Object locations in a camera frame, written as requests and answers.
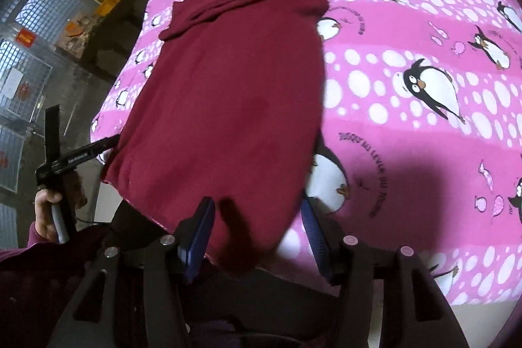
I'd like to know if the maroon red sweater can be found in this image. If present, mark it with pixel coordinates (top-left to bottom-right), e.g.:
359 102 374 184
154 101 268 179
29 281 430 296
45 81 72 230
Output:
103 0 328 267

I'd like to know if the maroon left sleeve forearm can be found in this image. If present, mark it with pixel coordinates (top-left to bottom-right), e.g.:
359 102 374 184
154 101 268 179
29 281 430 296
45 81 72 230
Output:
1 223 112 347

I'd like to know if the metal window grille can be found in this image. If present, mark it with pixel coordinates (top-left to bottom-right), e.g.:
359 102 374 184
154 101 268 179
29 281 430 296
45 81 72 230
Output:
1 0 91 247

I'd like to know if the orange basin on table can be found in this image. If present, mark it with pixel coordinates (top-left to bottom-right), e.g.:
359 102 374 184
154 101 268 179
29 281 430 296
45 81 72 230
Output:
95 0 121 17

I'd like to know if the person's left hand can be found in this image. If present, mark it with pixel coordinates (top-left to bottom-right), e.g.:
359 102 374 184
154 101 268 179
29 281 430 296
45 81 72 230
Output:
35 189 62 242

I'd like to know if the pink penguin bedspread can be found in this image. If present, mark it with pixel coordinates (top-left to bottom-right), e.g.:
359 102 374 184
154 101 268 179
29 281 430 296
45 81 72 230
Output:
90 0 521 305

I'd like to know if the dark wooden table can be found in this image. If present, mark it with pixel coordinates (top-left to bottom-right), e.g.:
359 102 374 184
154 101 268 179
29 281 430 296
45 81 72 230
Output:
79 0 149 83

